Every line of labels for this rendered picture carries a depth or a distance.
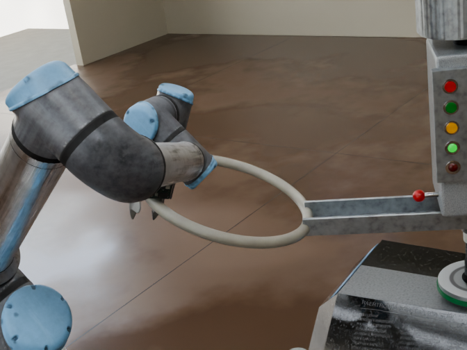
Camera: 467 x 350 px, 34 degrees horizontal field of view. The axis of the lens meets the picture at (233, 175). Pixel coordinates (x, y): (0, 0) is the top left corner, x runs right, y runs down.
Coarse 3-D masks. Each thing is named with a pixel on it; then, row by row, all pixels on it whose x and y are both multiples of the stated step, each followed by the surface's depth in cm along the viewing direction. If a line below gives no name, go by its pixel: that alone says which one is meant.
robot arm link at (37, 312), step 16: (16, 288) 161; (32, 288) 162; (48, 288) 163; (0, 304) 159; (16, 304) 158; (32, 304) 159; (48, 304) 161; (64, 304) 163; (0, 320) 158; (16, 320) 156; (32, 320) 158; (48, 320) 160; (64, 320) 161; (0, 336) 158; (16, 336) 155; (32, 336) 156; (48, 336) 158; (64, 336) 160
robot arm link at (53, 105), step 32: (64, 64) 121; (32, 96) 117; (64, 96) 117; (96, 96) 121; (32, 128) 119; (64, 128) 117; (0, 160) 131; (32, 160) 125; (64, 160) 119; (0, 192) 134; (32, 192) 132; (0, 224) 141; (32, 224) 146; (0, 256) 150; (0, 288) 160
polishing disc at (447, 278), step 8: (456, 264) 220; (440, 272) 217; (448, 272) 216; (456, 272) 216; (440, 280) 213; (448, 280) 213; (456, 280) 212; (440, 288) 212; (448, 288) 209; (456, 288) 208; (464, 288) 208; (456, 296) 205; (464, 296) 204
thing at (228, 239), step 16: (224, 160) 231; (256, 176) 231; (272, 176) 229; (288, 192) 224; (160, 208) 194; (304, 208) 215; (176, 224) 192; (192, 224) 190; (304, 224) 205; (224, 240) 189; (240, 240) 190; (256, 240) 191; (272, 240) 194; (288, 240) 197
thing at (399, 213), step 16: (320, 208) 215; (336, 208) 214; (352, 208) 214; (368, 208) 213; (384, 208) 212; (400, 208) 212; (416, 208) 211; (432, 208) 211; (320, 224) 205; (336, 224) 204; (352, 224) 203; (368, 224) 203; (384, 224) 202; (400, 224) 202; (416, 224) 201; (432, 224) 200; (448, 224) 200; (464, 224) 199
